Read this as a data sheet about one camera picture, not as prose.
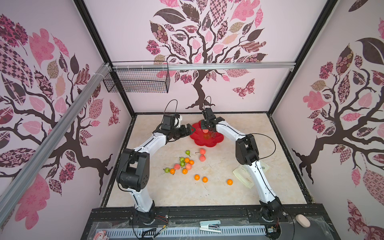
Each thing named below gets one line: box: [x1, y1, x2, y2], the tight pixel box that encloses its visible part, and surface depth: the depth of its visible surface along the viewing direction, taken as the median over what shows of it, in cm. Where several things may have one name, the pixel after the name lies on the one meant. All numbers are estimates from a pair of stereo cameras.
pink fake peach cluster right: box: [185, 163, 193, 171], surface depth 91 cm
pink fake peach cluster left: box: [173, 163, 181, 170], surface depth 91 cm
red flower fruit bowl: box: [189, 119, 225, 147], surface depth 106 cm
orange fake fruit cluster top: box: [185, 157, 195, 165], surface depth 94 cm
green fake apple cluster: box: [179, 157, 186, 167], surface depth 94 cm
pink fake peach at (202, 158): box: [199, 154, 206, 162], surface depth 95 cm
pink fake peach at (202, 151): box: [195, 148, 206, 155], surface depth 97 cm
